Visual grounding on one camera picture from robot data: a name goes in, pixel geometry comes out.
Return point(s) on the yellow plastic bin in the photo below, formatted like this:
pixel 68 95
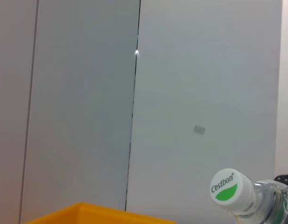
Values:
pixel 99 214

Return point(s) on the clear bottle with green label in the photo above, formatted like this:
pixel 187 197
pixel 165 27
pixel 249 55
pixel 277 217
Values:
pixel 230 186

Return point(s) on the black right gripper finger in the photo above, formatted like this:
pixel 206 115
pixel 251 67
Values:
pixel 286 179

